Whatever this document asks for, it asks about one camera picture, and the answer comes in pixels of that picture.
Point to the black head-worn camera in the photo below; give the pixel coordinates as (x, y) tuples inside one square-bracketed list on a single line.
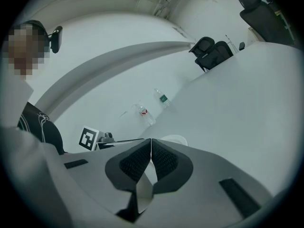
[(56, 39)]

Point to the clear bottle red label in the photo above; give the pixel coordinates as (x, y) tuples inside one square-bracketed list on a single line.
[(147, 115)]

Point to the grey ceiling pipes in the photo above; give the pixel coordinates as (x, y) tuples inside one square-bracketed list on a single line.
[(165, 1)]

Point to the person's face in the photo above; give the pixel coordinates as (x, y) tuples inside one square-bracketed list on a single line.
[(23, 51)]

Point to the white round plate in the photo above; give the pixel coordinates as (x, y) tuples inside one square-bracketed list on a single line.
[(177, 139)]

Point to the black office chair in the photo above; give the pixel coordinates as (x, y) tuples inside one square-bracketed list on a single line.
[(263, 18), (202, 47), (221, 54)]

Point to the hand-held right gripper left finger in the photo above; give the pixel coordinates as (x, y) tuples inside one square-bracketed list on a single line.
[(118, 174)]

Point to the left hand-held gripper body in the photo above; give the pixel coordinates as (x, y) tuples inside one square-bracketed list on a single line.
[(89, 138)]

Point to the clear bottle green label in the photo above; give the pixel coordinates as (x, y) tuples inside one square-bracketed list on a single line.
[(163, 98)]

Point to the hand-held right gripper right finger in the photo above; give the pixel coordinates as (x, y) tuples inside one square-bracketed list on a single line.
[(190, 174)]

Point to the person's black t-shirt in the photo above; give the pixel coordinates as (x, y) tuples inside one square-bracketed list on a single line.
[(45, 129)]

